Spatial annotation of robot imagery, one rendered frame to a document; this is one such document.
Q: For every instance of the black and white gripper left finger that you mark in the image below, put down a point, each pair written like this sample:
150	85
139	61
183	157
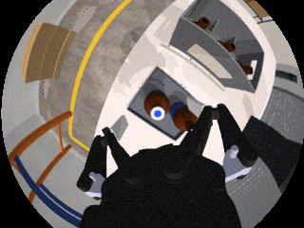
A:
94	174

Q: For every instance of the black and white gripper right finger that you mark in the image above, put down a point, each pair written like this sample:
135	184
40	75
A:
240	154

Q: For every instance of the grey divided crate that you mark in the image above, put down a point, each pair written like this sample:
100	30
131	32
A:
204	47

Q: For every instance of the brown glass bottle with blue label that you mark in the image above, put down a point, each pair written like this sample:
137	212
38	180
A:
182	117
156	104

